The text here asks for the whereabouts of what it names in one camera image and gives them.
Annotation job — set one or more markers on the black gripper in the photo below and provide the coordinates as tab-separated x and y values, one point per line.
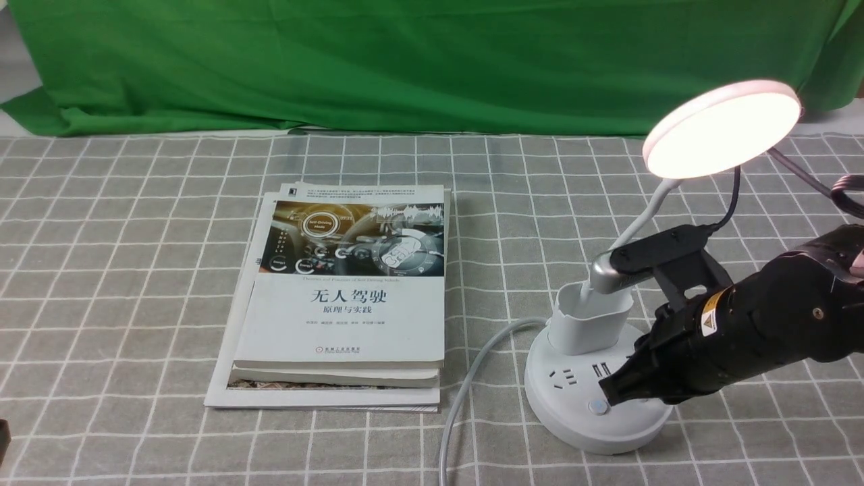
795	308

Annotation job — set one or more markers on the white desk lamp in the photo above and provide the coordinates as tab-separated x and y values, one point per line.
587	338

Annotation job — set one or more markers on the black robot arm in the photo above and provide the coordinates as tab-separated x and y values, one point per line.
846	238

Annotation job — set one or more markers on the green backdrop cloth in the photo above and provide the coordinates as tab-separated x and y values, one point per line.
531	67

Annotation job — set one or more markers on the white self-driving textbook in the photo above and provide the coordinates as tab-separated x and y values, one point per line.
348	275

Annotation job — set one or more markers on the thin white magazine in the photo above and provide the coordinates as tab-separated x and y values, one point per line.
219	395

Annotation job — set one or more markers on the grey checkered tablecloth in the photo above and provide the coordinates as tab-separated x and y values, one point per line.
119	260

